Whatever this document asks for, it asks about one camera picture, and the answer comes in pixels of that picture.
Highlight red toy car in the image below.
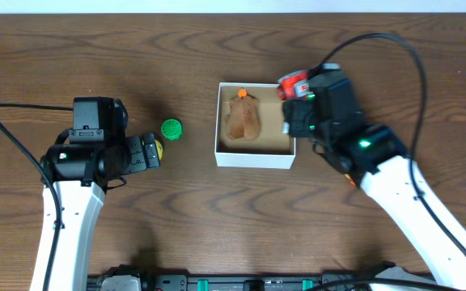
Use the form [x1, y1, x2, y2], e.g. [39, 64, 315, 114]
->
[277, 62, 341, 101]

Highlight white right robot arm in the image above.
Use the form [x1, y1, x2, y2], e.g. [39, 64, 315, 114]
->
[282, 99, 466, 289]

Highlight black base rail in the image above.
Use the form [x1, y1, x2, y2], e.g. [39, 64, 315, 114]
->
[86, 264, 457, 291]

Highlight orange rubber duck blue cap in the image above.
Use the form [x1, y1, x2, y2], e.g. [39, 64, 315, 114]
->
[344, 174, 357, 187]

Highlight yellow ball blue letters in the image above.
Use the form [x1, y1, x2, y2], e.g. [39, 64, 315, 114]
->
[155, 140, 163, 160]

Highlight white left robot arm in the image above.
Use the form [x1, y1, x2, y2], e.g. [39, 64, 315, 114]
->
[30, 129, 163, 290]

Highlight white open cardboard box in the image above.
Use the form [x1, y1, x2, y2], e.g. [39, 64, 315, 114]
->
[214, 82, 296, 169]

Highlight green plastic turbine toy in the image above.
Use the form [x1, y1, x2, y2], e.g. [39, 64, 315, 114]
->
[161, 118, 183, 141]

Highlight brown plush capybara toy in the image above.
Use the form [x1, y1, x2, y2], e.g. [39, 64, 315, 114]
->
[225, 88, 261, 141]

